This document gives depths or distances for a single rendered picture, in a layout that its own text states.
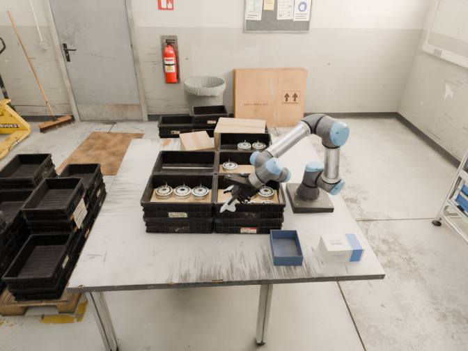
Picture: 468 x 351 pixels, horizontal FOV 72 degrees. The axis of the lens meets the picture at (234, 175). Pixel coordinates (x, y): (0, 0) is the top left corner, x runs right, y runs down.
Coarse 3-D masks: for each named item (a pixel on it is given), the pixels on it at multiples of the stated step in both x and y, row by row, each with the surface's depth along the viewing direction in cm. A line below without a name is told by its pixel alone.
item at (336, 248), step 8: (320, 240) 177; (328, 240) 173; (336, 240) 173; (344, 240) 173; (352, 240) 173; (360, 240) 173; (320, 248) 177; (328, 248) 168; (336, 248) 168; (344, 248) 168; (352, 248) 168; (360, 248) 169; (328, 256) 169; (336, 256) 169; (344, 256) 170; (352, 256) 170; (360, 256) 171
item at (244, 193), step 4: (248, 176) 151; (248, 180) 149; (248, 184) 148; (232, 188) 157; (236, 188) 153; (240, 188) 151; (244, 188) 151; (248, 188) 151; (252, 188) 149; (256, 188) 150; (232, 192) 153; (240, 192) 151; (244, 192) 152; (248, 192) 153; (252, 192) 152; (256, 192) 152; (240, 196) 153; (244, 196) 152; (248, 196) 153; (252, 196) 154; (240, 200) 154; (244, 200) 155; (248, 200) 153; (244, 204) 154
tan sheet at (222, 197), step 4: (220, 192) 201; (228, 192) 201; (220, 196) 198; (224, 196) 198; (228, 196) 198; (256, 196) 198; (276, 196) 198; (220, 200) 195; (224, 200) 195; (236, 200) 195; (252, 200) 195; (256, 200) 195; (260, 200) 195; (272, 200) 195; (276, 200) 195
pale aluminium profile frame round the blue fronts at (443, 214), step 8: (464, 160) 269; (464, 168) 270; (456, 176) 278; (464, 176) 266; (456, 184) 279; (448, 192) 287; (448, 200) 287; (440, 208) 298; (456, 208) 278; (440, 216) 298; (464, 216) 270; (440, 224) 303; (448, 224) 288; (456, 232) 279; (464, 240) 271
